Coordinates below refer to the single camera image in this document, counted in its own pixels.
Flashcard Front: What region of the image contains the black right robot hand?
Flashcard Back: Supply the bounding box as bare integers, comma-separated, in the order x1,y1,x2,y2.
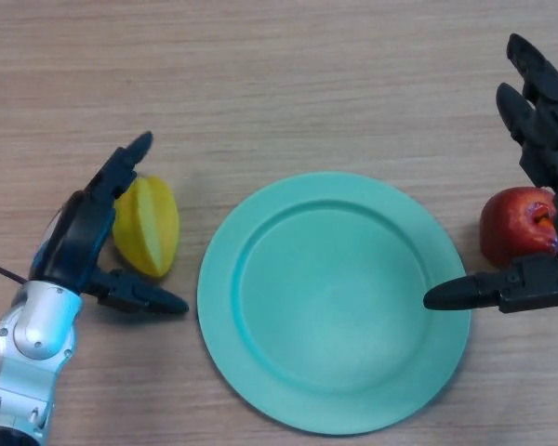
422,33,558,314

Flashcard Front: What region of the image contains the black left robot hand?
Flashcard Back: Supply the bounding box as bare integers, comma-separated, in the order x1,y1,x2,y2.
29,131,191,317

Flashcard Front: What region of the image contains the yellow starfruit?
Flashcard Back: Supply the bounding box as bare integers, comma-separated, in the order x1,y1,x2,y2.
111,174,181,279

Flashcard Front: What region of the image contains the green round plate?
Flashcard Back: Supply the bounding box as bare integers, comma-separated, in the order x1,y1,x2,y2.
196,172,472,437

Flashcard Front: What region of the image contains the red apple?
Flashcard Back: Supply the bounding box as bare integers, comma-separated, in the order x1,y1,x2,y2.
479,186,558,268

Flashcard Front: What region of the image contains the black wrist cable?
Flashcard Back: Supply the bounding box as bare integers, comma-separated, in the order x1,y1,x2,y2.
0,264,31,354

